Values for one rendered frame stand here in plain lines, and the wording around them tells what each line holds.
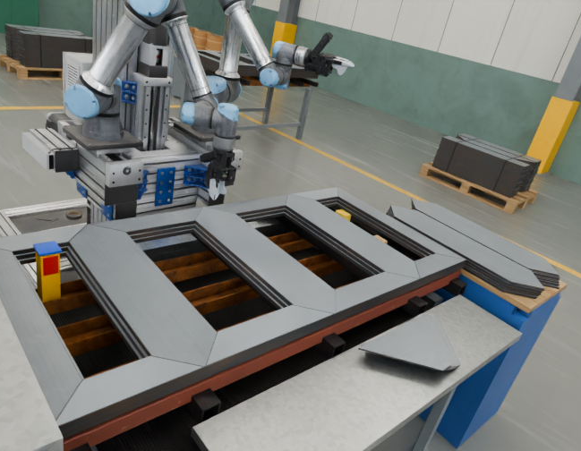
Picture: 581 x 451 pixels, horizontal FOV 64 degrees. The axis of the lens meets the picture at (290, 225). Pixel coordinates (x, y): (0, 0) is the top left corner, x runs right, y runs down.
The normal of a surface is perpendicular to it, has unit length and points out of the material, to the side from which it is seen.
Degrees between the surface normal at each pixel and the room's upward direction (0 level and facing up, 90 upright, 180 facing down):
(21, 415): 0
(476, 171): 90
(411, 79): 90
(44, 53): 90
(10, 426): 0
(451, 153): 90
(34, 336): 0
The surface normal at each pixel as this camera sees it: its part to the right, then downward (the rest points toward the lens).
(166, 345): 0.19, -0.88
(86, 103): -0.14, 0.52
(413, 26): -0.69, 0.18
